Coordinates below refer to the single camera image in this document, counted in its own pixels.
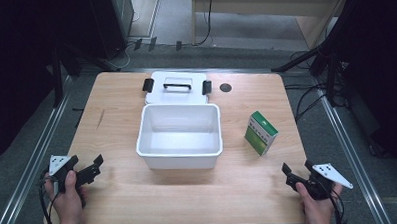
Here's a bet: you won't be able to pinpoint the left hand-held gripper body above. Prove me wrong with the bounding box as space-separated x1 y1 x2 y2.
47 153 81 195

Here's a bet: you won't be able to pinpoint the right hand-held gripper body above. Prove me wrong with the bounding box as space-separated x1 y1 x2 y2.
304 162 355 202

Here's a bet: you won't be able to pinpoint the green and white carton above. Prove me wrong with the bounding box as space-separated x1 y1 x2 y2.
242 109 280 157

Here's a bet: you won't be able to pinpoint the white plastic storage box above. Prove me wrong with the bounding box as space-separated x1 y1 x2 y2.
134 101 225 172

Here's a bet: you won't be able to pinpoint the person's right hand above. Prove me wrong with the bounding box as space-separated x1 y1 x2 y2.
294 180 345 224

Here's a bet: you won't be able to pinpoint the person's left hand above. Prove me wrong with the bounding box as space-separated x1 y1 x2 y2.
42 169 90 224

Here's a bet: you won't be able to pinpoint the black stand leg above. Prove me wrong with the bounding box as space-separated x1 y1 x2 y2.
49 46 67 109

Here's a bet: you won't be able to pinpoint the dark curtain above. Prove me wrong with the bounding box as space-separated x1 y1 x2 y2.
0 0 99 165
326 0 397 171

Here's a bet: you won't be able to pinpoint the black tripod stand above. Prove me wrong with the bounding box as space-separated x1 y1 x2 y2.
269 36 349 109

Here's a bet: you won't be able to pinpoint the black computer tower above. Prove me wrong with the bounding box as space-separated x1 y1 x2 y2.
88 0 137 63

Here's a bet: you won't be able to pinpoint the light wooden cabinet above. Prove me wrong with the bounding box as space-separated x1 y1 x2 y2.
190 0 353 54

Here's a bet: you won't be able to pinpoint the metal floor rail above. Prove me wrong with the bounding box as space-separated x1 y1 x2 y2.
313 74 394 224
0 75 78 224

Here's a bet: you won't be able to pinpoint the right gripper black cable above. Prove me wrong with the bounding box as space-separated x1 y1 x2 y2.
328 188 346 224

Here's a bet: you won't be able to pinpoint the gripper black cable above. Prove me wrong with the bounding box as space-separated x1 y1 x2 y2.
37 168 59 224
328 188 346 224

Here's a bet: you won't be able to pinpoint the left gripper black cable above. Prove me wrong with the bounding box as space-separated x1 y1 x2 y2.
37 168 59 224

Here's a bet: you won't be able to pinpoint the black floor cables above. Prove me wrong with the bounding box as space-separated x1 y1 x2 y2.
282 48 351 124

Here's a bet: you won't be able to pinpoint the white lid with black handle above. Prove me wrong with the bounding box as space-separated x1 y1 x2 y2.
141 69 213 108

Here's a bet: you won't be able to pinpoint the black hanging cable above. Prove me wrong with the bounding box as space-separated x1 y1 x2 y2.
194 0 216 47

